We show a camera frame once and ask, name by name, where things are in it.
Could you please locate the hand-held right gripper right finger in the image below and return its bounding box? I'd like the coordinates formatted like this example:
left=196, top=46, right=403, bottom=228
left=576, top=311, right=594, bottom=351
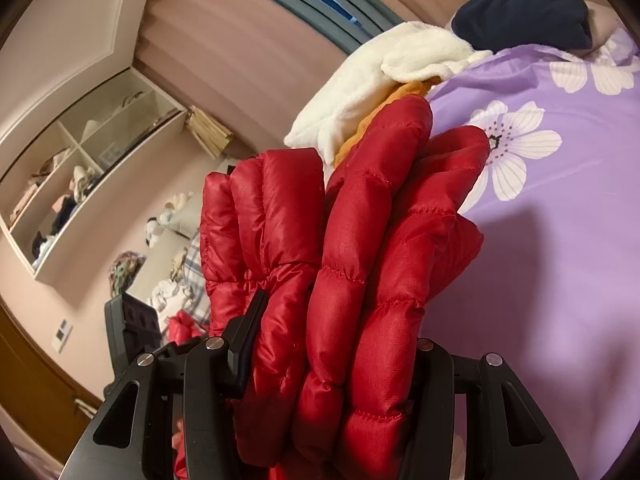
left=400, top=337, right=581, bottom=480

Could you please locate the purple floral bed sheet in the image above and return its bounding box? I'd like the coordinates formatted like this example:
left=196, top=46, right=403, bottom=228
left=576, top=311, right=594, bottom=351
left=417, top=27, right=640, bottom=480

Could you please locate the orange garment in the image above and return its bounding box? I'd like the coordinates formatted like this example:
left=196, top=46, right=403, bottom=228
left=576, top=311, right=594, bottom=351
left=332, top=75, right=446, bottom=167

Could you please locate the navy fleece garment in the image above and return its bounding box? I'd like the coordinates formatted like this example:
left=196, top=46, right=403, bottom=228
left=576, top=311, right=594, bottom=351
left=451, top=0, right=594, bottom=53

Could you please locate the blue-grey window frame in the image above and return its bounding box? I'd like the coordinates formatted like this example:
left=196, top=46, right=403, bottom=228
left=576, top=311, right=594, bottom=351
left=197, top=0, right=418, bottom=56

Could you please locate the white cloth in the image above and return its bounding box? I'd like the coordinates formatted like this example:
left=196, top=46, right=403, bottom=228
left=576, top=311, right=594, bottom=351
left=149, top=279, right=195, bottom=315

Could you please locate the beige cloth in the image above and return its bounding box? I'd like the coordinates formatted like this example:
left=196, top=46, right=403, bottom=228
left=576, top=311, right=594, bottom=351
left=582, top=1, right=628, bottom=52

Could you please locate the white light switch panel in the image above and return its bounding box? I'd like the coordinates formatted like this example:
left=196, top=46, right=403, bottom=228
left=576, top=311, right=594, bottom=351
left=51, top=319, right=74, bottom=354

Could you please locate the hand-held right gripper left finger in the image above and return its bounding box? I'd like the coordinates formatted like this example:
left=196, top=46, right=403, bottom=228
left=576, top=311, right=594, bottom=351
left=62, top=289, right=271, bottom=480

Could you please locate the brown wooden door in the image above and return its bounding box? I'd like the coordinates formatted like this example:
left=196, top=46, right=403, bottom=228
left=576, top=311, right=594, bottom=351
left=0, top=297, right=103, bottom=453

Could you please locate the white wall shelf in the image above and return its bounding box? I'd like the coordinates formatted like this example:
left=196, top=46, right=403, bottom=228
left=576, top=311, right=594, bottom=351
left=0, top=66, right=190, bottom=287

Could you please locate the multicoloured cloth bundle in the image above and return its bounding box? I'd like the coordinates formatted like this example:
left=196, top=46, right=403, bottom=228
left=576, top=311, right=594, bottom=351
left=109, top=251, right=147, bottom=298

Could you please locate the white plush toy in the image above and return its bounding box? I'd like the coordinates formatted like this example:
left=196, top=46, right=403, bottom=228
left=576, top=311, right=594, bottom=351
left=143, top=191, right=195, bottom=249

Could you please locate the beige tassel bundle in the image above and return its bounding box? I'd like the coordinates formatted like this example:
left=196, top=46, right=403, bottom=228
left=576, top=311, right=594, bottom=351
left=184, top=105, right=236, bottom=161

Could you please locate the plaid cloth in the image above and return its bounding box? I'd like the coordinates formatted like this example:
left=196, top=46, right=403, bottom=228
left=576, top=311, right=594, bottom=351
left=170, top=227, right=213, bottom=333

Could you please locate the red puffer jacket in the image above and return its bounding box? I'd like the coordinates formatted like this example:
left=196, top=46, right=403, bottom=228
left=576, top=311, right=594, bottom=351
left=167, top=95, right=492, bottom=480

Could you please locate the white fleece garment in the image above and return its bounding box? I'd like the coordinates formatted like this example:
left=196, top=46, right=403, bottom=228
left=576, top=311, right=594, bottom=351
left=284, top=21, right=493, bottom=165

